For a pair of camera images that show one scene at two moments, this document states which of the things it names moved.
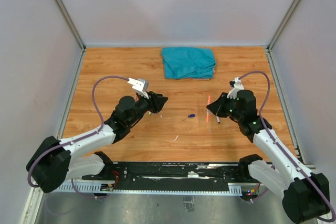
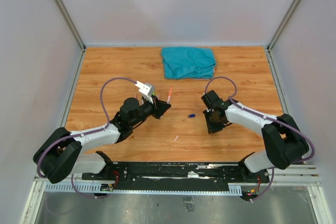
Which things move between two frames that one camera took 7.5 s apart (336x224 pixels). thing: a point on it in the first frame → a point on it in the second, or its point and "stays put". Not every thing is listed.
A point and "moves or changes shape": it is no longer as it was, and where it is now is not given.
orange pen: x=208 y=110 moves or changes shape
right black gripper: x=217 y=107 → x=212 y=128
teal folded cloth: x=184 y=62 stays put
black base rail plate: x=168 y=176 stays put
